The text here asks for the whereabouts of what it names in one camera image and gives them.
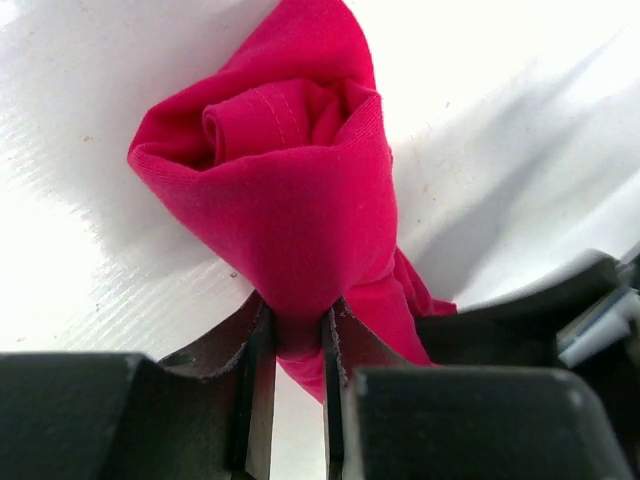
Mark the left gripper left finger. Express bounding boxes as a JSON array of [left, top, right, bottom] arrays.
[[1, 294, 275, 479]]

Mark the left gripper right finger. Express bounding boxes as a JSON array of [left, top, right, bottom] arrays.
[[323, 304, 635, 479]]

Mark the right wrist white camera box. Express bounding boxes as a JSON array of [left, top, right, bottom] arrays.
[[556, 287, 639, 368]]

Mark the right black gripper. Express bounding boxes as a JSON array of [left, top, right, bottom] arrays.
[[414, 249, 640, 381]]

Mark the magenta t shirt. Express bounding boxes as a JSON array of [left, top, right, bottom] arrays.
[[128, 1, 455, 399]]

